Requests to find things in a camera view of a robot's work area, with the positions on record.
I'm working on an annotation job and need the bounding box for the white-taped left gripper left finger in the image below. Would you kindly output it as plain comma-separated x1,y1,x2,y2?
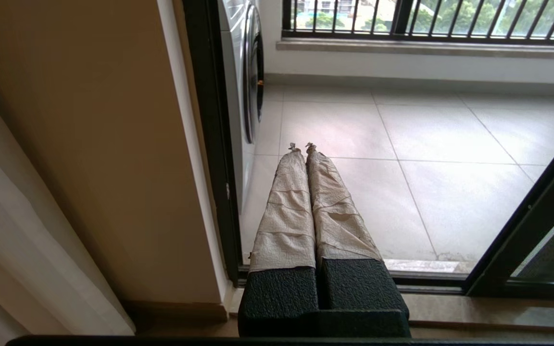
238,142,320,338

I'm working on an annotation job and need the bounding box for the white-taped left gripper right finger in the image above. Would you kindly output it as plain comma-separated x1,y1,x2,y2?
304,141,410,312

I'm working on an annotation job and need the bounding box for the dark framed sliding glass door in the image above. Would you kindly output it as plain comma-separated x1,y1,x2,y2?
465,118,554,296

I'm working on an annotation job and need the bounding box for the white front-load washing machine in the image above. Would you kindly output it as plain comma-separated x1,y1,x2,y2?
217,0,265,212

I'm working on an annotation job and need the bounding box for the grey stone window sill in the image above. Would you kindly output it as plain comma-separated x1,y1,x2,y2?
277,38,554,59

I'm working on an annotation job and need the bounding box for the long black balcony railing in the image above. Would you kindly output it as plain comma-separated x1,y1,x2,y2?
282,0,554,46

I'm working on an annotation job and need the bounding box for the white curtain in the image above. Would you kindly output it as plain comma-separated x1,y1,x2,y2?
0,72,136,346

